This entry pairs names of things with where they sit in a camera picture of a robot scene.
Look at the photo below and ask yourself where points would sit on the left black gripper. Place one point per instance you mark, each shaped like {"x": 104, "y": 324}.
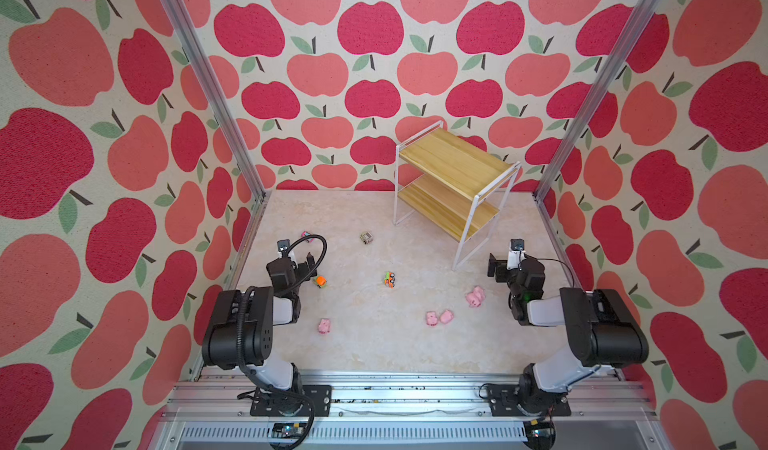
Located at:
{"x": 285, "y": 275}

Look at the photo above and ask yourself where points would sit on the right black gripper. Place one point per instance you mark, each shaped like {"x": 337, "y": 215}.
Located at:
{"x": 501, "y": 267}

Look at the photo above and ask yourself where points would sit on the pink pig toy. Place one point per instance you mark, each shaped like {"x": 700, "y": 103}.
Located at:
{"x": 324, "y": 327}
{"x": 446, "y": 317}
{"x": 479, "y": 293}
{"x": 431, "y": 318}
{"x": 474, "y": 300}

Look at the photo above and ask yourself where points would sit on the wooden two-tier white-frame shelf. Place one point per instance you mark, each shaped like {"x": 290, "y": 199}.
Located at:
{"x": 461, "y": 189}

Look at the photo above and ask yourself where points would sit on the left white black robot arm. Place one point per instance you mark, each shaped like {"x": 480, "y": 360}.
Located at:
{"x": 241, "y": 328}

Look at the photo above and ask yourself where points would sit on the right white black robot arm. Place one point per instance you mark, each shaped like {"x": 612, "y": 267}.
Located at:
{"x": 601, "y": 331}

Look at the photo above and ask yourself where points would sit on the grey olive toy car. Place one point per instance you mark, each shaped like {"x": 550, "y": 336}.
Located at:
{"x": 366, "y": 237}

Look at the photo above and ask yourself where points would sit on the multicolour toy car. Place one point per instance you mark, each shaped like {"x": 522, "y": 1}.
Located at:
{"x": 389, "y": 279}

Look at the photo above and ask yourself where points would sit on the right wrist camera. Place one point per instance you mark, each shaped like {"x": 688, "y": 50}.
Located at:
{"x": 516, "y": 253}

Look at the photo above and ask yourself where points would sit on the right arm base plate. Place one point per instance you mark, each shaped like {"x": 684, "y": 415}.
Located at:
{"x": 511, "y": 401}

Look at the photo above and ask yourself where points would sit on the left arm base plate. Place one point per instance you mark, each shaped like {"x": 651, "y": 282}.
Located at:
{"x": 279, "y": 405}

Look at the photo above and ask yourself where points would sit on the front aluminium rail frame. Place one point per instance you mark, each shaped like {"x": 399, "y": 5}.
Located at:
{"x": 370, "y": 410}

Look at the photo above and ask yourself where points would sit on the left aluminium frame post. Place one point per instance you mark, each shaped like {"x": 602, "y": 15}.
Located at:
{"x": 207, "y": 78}

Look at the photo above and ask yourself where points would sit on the aluminium frame post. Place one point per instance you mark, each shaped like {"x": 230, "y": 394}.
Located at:
{"x": 636, "y": 24}
{"x": 207, "y": 78}

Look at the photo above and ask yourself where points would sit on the right aluminium frame post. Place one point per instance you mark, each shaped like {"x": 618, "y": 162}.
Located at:
{"x": 636, "y": 24}

